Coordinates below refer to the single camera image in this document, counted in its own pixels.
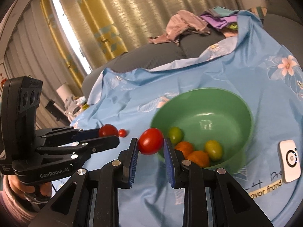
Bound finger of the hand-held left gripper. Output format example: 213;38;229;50
35;126;102;147
35;135;120;158

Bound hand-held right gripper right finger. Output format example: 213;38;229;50
164;137;274;227

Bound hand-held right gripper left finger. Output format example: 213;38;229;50
28;138;140;227

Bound orange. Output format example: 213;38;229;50
187;151;211;168
175;141;194;158

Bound green tomato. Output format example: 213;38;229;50
168;127;183;145

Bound yellow-green tomato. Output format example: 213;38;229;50
204;140;223;161

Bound green plastic bowl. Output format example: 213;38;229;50
150;88;255;169

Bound person's left forearm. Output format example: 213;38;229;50
0;177;48;227

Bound person's left hand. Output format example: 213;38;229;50
7;177;53;203

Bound pile of light clothes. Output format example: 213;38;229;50
64;95;89;121

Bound black flat box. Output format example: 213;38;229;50
45;99;65;121

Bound white cylinder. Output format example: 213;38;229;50
56;83;71;102

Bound grey sofa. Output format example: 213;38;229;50
82;0;303;95

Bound white square device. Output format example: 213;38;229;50
277;140;302;183

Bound blue floral cloth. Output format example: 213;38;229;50
50;9;303;227

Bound yellow deer print curtain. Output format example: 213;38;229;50
39;0;128;81

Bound pink clothes pile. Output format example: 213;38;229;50
149;10;211;45

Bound beige curtain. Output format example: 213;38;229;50
54;0;244;52

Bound purple clothes pile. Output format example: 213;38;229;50
200;7;238;37

